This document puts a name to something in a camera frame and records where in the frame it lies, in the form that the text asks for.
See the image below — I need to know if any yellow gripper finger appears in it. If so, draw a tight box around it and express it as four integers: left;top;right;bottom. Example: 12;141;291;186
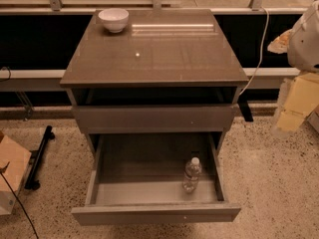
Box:
271;73;319;137
267;29;291;54

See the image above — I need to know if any clear plastic water bottle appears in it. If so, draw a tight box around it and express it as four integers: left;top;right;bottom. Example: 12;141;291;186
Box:
182;157;202;193

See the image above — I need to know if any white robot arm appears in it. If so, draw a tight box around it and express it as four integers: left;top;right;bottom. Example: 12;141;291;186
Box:
268;0;319;137

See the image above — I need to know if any grey drawer cabinet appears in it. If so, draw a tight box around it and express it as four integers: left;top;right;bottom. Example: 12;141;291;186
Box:
59;8;250;155

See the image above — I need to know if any closed grey upper drawer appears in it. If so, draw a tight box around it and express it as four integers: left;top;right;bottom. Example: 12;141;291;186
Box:
72;106;234;134

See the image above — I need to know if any open grey middle drawer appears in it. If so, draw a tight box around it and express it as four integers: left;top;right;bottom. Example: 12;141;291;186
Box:
72;132;241;225

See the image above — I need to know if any white ceramic bowl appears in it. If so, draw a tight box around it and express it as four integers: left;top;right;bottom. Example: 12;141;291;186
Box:
98;8;129;33

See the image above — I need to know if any brown cardboard box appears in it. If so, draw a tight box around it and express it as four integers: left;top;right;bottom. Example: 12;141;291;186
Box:
0;132;31;215

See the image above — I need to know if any white cable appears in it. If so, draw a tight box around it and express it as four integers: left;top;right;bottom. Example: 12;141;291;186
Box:
238;7;270;97

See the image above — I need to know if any metal window rail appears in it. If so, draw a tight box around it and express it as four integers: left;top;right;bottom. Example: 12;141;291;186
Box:
0;68;300;92

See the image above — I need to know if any black cable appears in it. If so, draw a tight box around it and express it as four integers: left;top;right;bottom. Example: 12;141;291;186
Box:
0;171;40;239

